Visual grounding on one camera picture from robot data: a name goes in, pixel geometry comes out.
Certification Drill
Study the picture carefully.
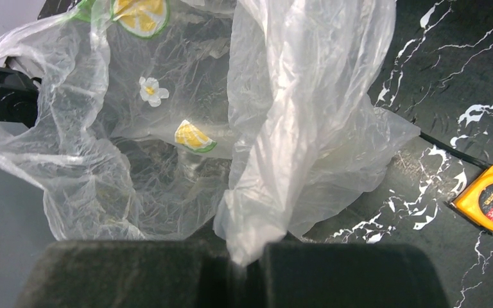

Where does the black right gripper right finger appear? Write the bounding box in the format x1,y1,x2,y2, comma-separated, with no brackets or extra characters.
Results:
246,242,450,307

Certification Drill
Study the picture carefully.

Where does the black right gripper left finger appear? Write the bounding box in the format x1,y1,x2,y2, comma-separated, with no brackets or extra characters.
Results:
16,241,230,307

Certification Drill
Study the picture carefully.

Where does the clear plastic bag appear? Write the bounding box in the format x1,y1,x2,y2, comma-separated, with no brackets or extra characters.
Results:
0,1,420,266

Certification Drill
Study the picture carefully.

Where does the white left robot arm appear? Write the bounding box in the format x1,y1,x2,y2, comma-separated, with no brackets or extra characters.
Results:
0,67,42,128

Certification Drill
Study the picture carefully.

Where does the yellow tape measure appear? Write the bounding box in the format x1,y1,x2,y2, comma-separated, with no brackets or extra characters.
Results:
446,164,493,236

